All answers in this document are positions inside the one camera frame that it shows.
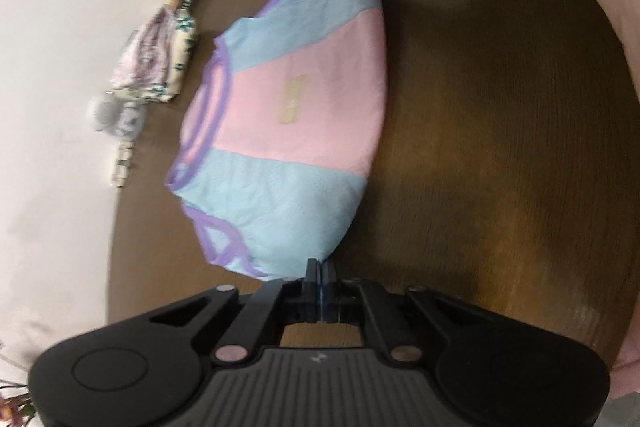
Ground pink blue purple garment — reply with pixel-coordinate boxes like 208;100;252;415
165;0;390;283

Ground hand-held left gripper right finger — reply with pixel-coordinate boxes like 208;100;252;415
320;259;501;365

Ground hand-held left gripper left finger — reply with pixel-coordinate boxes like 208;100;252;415
147;258;321;365

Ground white phone holder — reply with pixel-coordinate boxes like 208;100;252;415
110;139;138;188

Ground folded green flower cloth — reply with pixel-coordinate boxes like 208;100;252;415
150;4;201;102

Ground folded pink floral cloth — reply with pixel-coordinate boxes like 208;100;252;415
110;4;176;90

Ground white robot speaker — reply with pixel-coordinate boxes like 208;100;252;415
86;92;149;142

